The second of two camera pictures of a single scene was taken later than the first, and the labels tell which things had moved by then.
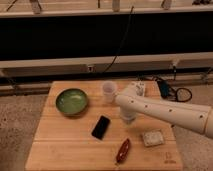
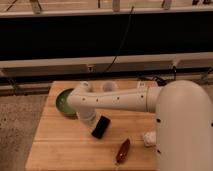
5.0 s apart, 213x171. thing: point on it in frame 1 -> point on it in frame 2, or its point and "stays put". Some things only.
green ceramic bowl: (71, 101) stays put
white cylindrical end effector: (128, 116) -> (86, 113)
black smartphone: (101, 127) stays put
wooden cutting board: (79, 130) stays put
